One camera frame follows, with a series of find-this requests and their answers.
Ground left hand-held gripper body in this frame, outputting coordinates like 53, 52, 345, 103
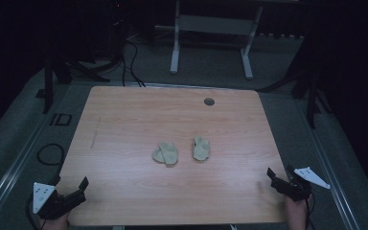
33, 181, 87, 221

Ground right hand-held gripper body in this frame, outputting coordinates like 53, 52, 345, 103
269, 166, 332, 202

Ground beige sock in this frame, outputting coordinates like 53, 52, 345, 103
192, 136, 211, 162
151, 141, 179, 167

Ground person's left hand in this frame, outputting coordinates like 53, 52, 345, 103
37, 212, 70, 230

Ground person's right hand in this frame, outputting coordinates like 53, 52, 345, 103
284, 195, 311, 230

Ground black metal stand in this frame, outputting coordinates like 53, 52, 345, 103
34, 52, 111, 115
258, 32, 334, 129

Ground dark equipment tower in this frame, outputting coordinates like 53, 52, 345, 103
107, 0, 129, 63

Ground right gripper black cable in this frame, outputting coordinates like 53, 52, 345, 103
304, 191, 316, 230

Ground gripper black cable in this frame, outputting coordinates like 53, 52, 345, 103
25, 195, 47, 230
304, 191, 316, 230

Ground black looped floor cable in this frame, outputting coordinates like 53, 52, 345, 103
36, 143, 66, 167

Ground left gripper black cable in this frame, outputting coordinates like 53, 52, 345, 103
25, 195, 47, 230

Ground metal floor rail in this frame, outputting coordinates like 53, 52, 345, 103
0, 104, 57, 224
295, 99, 363, 230

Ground black hanging cables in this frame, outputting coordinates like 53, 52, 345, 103
120, 37, 147, 88

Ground white metal desk frame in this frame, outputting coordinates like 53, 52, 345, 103
154, 0, 265, 81

